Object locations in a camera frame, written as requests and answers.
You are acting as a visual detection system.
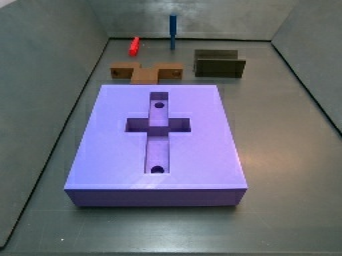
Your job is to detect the purple board with cross slot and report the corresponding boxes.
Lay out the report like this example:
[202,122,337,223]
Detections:
[65,85,248,207]

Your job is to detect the brown T-shaped block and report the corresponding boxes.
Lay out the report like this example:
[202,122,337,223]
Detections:
[110,62,184,85]

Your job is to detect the red stepped peg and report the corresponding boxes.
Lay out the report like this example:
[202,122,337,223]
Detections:
[129,37,141,56]

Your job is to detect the blue stepped peg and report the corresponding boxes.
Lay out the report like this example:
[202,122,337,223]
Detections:
[170,14,178,50]

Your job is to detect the black angle bracket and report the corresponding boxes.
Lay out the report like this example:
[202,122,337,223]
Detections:
[194,49,246,78]

